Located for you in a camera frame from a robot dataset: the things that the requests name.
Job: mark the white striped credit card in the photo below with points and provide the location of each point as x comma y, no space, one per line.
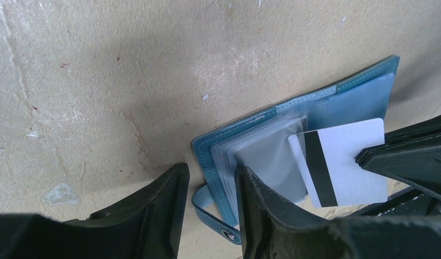
326,162

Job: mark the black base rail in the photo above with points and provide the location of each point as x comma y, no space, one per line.
407,202

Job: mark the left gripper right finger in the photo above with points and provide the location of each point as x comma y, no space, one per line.
273,227

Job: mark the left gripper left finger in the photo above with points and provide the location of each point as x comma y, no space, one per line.
145,224

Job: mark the blue card holder wallet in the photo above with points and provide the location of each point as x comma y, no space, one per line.
361,96

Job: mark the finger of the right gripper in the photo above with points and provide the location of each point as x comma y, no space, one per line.
411,159
420,129

